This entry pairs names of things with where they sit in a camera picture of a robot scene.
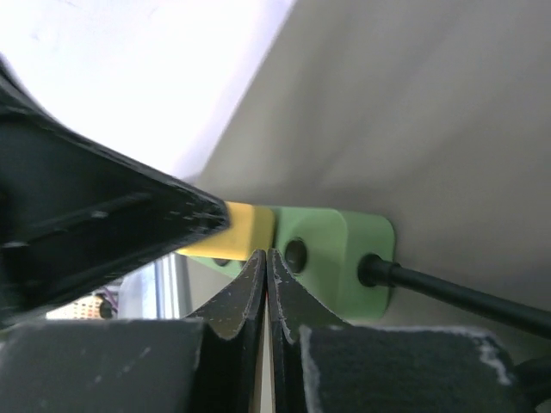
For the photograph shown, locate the yellow plug adapter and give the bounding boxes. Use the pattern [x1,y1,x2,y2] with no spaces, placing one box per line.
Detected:
[176,202,276,261]

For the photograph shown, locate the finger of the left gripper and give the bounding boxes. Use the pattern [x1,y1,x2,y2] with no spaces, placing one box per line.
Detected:
[1,66,230,327]

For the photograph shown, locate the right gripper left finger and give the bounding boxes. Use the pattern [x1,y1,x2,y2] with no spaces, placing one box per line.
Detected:
[1,250,266,412]

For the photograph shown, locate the green power strip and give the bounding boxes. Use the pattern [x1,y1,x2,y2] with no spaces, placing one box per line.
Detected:
[187,206,396,320]

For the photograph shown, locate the black power cord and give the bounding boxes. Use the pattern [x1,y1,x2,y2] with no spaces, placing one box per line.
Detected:
[356,253,551,336]

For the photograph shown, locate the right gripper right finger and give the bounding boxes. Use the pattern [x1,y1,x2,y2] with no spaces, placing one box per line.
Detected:
[266,250,538,412]

